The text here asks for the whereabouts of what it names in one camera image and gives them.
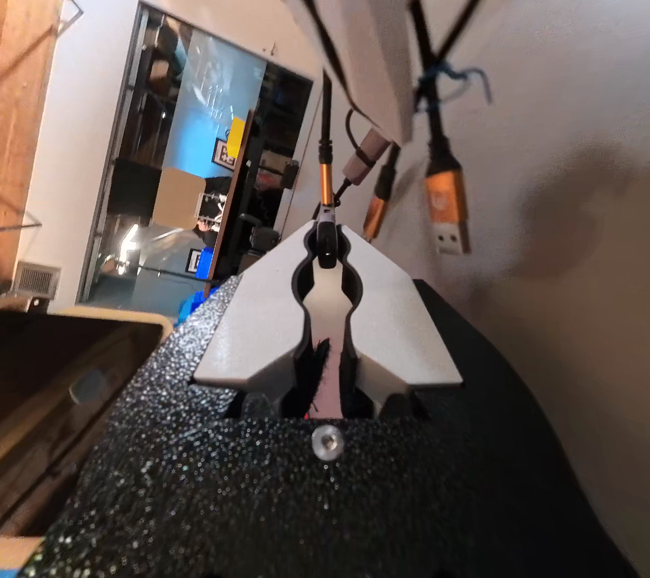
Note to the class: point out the grey usb adapter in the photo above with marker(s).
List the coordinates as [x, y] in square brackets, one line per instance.
[365, 156]

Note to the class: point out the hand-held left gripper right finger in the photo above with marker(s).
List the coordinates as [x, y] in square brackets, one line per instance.
[401, 329]

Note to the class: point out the black white printed tag sign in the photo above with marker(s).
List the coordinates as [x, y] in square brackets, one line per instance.
[194, 261]
[221, 154]

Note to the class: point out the yellow plastic bin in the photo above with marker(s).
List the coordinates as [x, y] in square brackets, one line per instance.
[236, 136]

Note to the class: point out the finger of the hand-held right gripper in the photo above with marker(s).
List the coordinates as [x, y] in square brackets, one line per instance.
[365, 4]

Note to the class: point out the blue plastic bin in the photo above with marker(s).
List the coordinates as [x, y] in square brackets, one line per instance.
[209, 263]

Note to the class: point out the stack of blue bins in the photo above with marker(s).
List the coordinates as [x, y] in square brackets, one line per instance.
[195, 304]

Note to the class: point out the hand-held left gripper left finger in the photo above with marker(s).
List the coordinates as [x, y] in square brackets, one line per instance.
[254, 329]

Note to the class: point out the metal wall vent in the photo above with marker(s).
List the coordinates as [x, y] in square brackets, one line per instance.
[35, 279]

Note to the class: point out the blue thread tie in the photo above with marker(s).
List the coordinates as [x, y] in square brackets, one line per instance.
[447, 72]

